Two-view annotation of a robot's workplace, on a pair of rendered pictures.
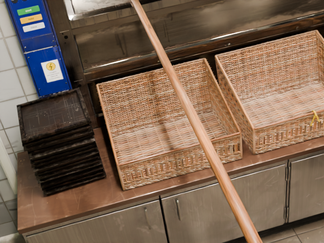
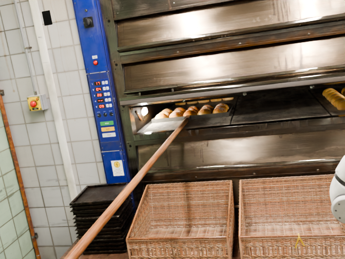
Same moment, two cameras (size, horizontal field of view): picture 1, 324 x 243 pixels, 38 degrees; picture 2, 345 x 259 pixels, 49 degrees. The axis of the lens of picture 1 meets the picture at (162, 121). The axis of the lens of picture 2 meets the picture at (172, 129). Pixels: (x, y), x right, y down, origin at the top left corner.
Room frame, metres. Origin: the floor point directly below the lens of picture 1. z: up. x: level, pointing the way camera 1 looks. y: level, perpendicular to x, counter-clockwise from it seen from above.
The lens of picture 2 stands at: (-0.13, -0.81, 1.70)
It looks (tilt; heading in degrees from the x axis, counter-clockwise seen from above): 12 degrees down; 23
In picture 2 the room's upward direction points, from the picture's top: 8 degrees counter-clockwise
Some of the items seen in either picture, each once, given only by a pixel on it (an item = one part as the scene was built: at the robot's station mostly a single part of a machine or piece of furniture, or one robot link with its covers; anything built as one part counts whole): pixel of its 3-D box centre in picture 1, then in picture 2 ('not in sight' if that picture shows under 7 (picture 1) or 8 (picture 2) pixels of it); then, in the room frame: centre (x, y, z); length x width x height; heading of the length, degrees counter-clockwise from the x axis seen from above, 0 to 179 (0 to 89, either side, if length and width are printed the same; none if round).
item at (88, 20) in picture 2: not in sight; (86, 18); (1.88, 0.47, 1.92); 0.06 x 0.04 x 0.11; 98
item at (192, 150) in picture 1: (167, 119); (184, 219); (1.74, -0.02, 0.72); 0.56 x 0.49 x 0.28; 98
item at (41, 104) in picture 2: not in sight; (37, 102); (1.82, 0.92, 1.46); 0.10 x 0.07 x 0.10; 98
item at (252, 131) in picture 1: (287, 88); (291, 216); (1.82, -0.61, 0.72); 0.56 x 0.49 x 0.28; 99
